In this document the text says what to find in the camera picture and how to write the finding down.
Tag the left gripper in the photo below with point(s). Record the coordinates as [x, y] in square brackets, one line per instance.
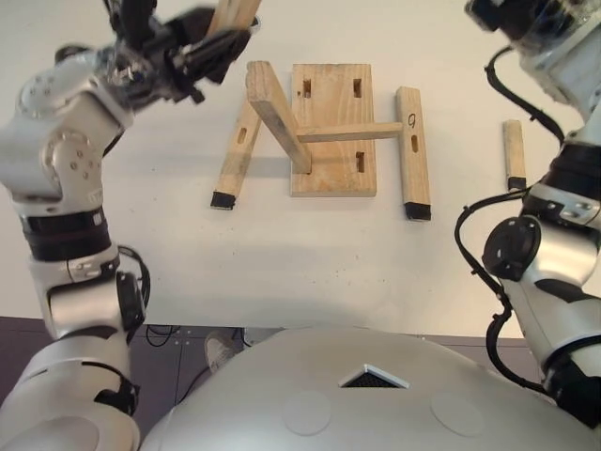
[155, 70]

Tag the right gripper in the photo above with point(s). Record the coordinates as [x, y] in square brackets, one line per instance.
[493, 14]

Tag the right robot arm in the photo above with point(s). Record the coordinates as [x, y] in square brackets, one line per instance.
[559, 263]

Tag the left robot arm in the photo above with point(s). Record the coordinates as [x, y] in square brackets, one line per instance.
[56, 155]

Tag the wooden leg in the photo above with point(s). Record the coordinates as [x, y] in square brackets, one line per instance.
[277, 113]
[415, 164]
[237, 160]

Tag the wooden cross bar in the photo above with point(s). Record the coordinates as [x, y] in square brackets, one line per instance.
[352, 132]

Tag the wooden seat board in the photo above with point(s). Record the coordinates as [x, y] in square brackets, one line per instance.
[338, 164]

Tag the robot body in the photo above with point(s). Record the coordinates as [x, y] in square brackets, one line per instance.
[357, 413]

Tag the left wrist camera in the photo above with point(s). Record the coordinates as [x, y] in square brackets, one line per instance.
[136, 19]

